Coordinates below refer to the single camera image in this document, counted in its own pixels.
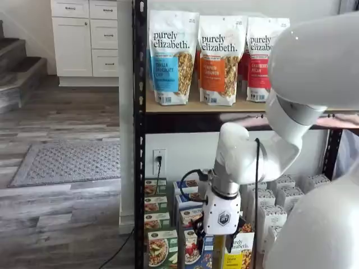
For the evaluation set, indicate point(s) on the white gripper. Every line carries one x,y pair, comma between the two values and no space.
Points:
223,218

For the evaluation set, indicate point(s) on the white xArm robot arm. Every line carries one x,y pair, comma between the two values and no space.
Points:
308,56

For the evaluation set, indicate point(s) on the yellow and white granola box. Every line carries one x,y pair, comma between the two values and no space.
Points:
241,255
246,227

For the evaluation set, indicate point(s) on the green oatmeal box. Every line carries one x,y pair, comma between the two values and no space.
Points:
155,204
162,249
154,187
157,221

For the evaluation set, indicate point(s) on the white organic pantry box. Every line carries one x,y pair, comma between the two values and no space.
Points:
266,196
317,179
291,194
273,235
262,187
284,179
272,215

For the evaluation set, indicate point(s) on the black metal shelf rack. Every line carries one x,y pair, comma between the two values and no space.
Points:
139,140

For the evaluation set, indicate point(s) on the wooden shelf board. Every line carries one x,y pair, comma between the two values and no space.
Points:
196,107

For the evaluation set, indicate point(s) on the white plastic bag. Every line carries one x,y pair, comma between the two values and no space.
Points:
349,151

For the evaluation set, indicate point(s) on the grey patterned doormat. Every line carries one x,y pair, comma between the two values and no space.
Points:
73,162

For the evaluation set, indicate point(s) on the orange granola bag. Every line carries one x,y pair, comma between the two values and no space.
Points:
218,56
198,70

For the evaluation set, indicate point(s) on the red granola bag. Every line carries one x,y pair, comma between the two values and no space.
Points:
242,70
256,56

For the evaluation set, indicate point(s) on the blue granola bag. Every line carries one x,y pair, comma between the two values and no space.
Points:
151,70
168,56

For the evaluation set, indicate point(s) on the white kitchen cabinet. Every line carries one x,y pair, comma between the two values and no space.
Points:
73,47

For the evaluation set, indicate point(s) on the carpeted staircase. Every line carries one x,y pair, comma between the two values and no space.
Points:
19,70

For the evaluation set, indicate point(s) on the grey curtain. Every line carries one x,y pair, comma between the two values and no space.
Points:
347,5

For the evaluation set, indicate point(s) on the white wall outlet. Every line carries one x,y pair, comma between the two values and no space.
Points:
155,154

